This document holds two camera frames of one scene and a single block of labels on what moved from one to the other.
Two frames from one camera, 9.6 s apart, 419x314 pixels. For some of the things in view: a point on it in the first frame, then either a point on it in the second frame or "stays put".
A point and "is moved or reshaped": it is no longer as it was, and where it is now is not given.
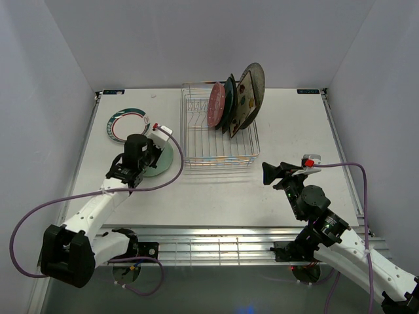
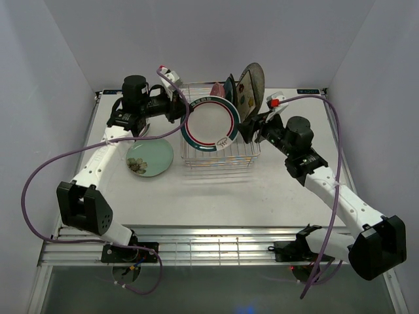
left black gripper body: (153, 153) -> (167, 106)
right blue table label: (308, 91) stays put
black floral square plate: (234, 80) stays put
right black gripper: (270, 173) -> (247, 129)
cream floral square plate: (245, 104) stays put
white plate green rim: (126, 122) is moved or reshaped
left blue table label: (113, 91) stays put
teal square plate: (229, 103) stays put
